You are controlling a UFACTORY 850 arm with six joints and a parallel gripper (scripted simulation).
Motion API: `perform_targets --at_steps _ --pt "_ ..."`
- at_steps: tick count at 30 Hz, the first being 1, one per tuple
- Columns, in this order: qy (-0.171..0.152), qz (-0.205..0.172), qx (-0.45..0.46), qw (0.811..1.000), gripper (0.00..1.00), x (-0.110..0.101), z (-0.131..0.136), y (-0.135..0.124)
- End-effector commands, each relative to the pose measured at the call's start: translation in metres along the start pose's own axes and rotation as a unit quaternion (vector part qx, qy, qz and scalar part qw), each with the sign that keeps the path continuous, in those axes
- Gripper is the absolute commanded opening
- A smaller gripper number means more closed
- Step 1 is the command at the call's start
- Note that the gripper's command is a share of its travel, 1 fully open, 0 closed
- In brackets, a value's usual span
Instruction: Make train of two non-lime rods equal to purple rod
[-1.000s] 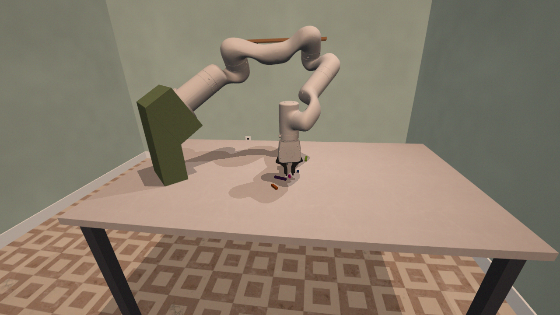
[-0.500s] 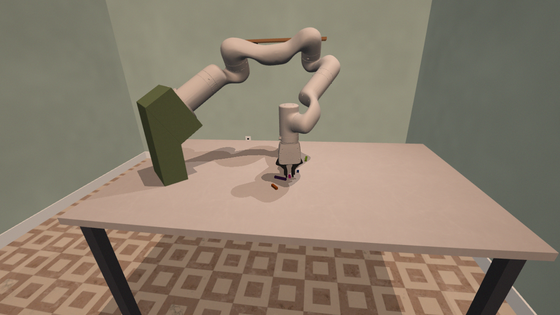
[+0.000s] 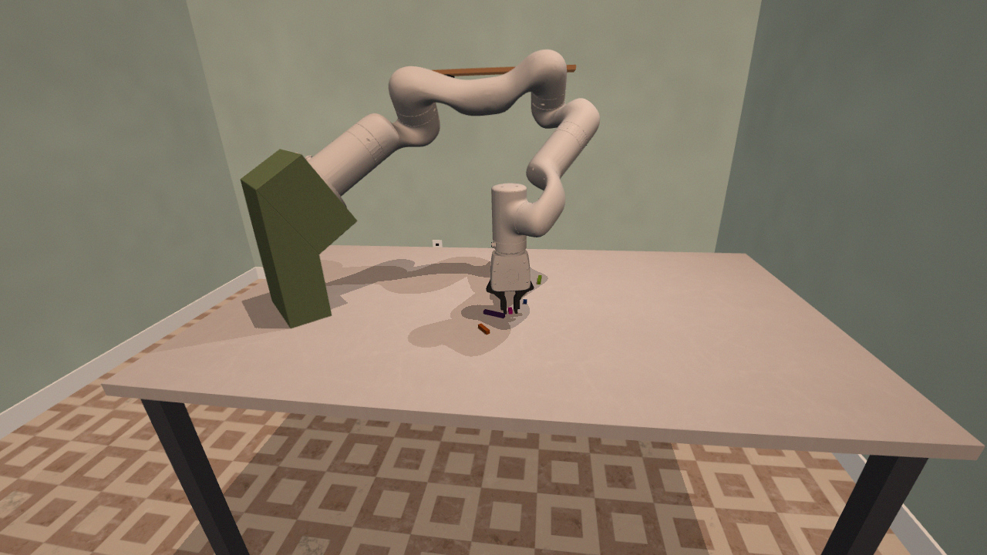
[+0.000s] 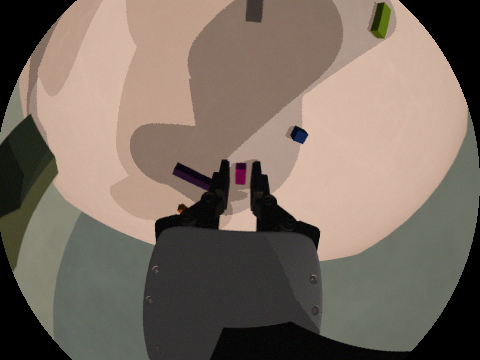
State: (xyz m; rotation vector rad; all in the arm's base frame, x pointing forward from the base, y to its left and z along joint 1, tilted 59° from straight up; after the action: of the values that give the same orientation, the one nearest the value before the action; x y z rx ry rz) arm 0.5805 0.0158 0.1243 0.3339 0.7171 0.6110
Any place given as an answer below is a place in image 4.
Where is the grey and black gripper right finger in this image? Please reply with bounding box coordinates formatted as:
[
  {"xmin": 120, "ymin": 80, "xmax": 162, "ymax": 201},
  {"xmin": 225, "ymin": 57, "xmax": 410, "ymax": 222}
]
[{"xmin": 250, "ymin": 161, "xmax": 320, "ymax": 250}]

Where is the small magenta block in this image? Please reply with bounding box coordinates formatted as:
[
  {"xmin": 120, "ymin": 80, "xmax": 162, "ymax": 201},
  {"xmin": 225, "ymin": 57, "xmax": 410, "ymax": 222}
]
[{"xmin": 235, "ymin": 163, "xmax": 246, "ymax": 185}]

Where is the purple rod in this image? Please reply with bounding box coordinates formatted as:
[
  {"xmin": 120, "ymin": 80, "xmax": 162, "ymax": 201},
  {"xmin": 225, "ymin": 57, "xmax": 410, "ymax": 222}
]
[{"xmin": 172, "ymin": 162, "xmax": 212, "ymax": 191}]

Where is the orange rod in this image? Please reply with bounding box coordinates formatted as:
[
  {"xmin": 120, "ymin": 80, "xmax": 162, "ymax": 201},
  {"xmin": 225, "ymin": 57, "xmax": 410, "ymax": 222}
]
[{"xmin": 177, "ymin": 204, "xmax": 188, "ymax": 213}]

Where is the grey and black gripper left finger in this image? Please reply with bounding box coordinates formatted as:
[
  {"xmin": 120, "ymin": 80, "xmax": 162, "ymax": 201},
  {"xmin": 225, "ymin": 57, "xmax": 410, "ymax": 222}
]
[{"xmin": 155, "ymin": 160, "xmax": 230, "ymax": 241}]

